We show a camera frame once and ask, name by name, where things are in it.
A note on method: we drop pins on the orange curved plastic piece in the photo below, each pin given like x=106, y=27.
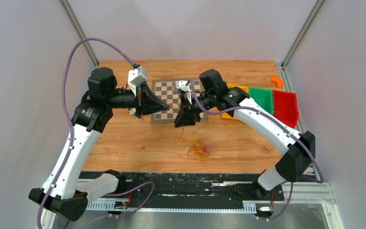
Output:
x=277, y=81

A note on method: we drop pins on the yellow plastic bin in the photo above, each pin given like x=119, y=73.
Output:
x=234, y=94

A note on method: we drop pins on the green plastic bin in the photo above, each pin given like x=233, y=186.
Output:
x=263, y=97

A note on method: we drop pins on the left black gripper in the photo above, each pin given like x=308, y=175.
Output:
x=147, y=102

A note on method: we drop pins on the white toy car chassis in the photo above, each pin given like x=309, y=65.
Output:
x=132, y=112

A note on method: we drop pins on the wooden chessboard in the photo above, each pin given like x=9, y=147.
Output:
x=165, y=90

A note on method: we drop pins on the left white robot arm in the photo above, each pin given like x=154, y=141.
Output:
x=60, y=193

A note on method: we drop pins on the red plastic bin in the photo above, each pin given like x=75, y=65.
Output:
x=285, y=107

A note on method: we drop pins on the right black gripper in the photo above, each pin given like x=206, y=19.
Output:
x=187, y=114

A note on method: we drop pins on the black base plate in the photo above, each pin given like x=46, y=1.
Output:
x=196, y=190

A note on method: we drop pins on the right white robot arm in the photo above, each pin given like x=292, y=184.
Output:
x=297, y=149

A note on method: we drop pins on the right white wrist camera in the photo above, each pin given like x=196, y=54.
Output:
x=181, y=85

